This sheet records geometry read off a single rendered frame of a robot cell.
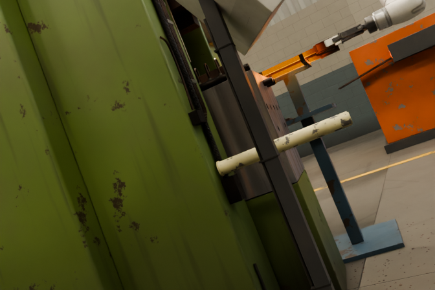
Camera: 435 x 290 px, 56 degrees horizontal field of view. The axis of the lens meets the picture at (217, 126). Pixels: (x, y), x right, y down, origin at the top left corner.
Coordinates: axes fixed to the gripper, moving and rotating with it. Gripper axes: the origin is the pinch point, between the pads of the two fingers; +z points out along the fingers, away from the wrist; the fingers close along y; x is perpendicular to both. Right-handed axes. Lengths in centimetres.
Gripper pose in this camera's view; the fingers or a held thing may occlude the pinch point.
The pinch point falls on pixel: (331, 42)
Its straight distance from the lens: 202.4
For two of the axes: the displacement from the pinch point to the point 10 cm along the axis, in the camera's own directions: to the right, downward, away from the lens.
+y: 3.4, -0.6, 9.4
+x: -3.7, -9.3, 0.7
